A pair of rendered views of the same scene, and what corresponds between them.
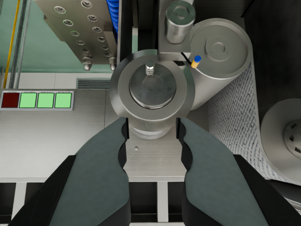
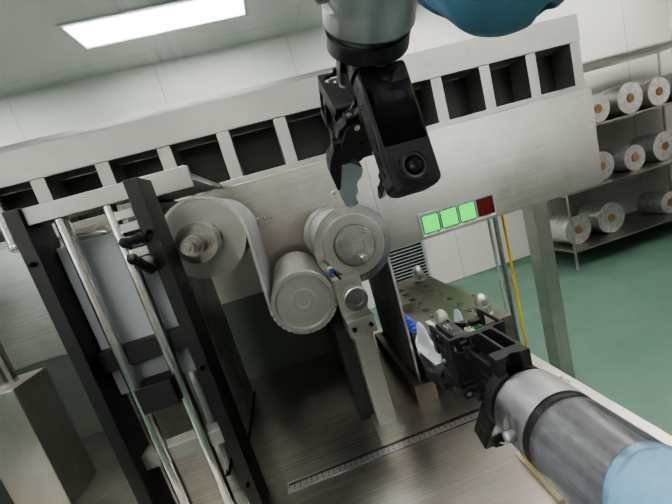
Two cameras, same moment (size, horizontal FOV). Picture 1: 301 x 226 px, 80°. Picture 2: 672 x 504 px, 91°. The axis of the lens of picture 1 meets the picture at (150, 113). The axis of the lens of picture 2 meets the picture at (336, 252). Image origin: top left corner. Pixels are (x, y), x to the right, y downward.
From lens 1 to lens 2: 32 cm
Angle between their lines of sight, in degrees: 8
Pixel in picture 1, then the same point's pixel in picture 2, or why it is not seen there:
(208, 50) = (312, 296)
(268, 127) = (238, 241)
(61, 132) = not seen: hidden behind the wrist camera
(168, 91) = (340, 243)
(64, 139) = not seen: hidden behind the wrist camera
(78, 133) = not seen: hidden behind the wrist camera
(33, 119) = (454, 191)
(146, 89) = (359, 240)
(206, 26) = (319, 320)
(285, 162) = (216, 213)
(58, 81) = (457, 265)
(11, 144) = (468, 158)
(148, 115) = (350, 218)
